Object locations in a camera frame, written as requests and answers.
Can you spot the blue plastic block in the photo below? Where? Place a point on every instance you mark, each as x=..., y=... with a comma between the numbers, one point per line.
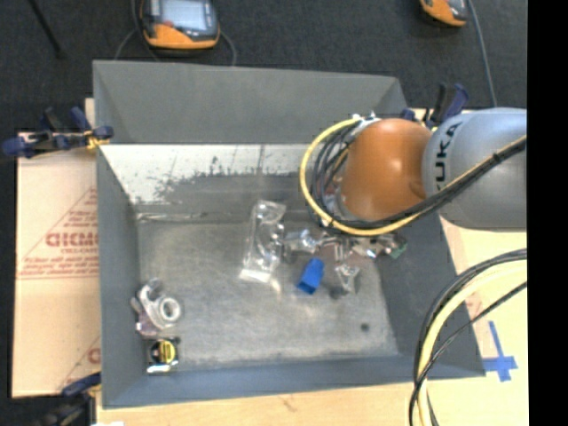
x=310, y=276

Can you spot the grey metal bin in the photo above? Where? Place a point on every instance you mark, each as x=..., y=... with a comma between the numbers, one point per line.
x=231, y=326

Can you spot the clear plastic packet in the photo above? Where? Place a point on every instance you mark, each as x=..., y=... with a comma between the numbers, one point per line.
x=262, y=242

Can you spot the brown cardboard board, red print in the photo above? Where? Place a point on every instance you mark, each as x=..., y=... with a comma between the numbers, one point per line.
x=53, y=317

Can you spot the yellow and black tape measure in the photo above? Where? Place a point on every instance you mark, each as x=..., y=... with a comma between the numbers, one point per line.
x=163, y=354

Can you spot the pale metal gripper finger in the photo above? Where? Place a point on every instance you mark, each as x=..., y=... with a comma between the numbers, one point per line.
x=347, y=277
x=303, y=239

